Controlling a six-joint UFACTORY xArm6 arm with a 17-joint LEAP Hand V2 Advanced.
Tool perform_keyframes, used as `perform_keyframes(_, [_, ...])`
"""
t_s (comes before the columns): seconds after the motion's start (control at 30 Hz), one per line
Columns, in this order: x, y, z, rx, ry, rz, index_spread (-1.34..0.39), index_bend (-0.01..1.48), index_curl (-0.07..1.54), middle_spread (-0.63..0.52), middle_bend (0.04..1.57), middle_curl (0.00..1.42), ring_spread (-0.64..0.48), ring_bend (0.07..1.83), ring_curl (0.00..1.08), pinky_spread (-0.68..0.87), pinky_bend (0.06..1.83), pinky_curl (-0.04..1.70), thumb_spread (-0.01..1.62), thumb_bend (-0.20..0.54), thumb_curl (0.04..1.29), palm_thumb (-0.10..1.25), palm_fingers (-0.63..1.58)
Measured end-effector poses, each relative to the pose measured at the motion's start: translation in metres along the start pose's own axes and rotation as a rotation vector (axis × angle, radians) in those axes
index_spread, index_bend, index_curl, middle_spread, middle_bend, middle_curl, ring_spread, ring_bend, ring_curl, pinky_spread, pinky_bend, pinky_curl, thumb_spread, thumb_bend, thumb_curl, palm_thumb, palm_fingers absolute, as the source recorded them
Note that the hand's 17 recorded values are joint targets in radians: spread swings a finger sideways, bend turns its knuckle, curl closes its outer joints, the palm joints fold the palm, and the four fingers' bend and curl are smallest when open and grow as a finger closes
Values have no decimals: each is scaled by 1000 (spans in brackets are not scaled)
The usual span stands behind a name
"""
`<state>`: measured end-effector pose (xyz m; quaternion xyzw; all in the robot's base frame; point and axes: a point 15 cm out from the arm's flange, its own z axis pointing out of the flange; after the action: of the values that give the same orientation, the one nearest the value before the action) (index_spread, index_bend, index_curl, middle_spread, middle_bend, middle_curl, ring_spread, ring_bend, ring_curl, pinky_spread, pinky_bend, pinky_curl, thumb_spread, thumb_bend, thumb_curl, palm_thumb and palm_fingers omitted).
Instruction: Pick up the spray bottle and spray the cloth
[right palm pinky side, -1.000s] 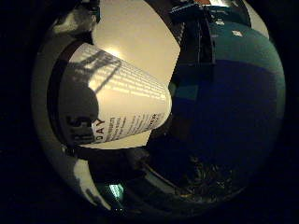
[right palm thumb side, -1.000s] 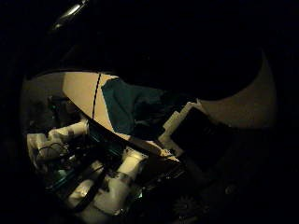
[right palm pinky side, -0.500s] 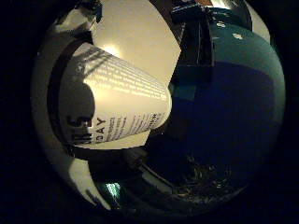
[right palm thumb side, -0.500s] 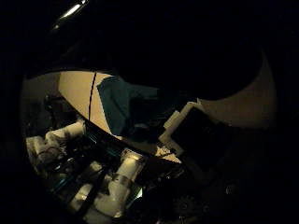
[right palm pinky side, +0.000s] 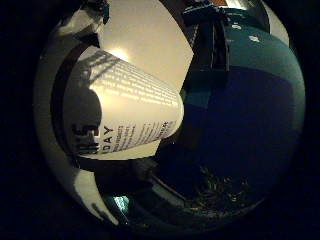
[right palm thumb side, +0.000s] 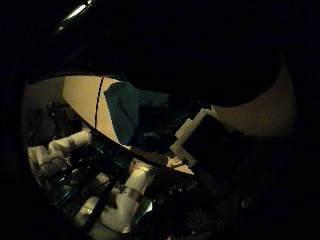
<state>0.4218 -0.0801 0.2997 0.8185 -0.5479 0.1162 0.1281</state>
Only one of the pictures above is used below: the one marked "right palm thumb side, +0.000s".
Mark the blue cloth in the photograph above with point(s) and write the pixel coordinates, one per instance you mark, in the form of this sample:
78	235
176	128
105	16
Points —
128	110

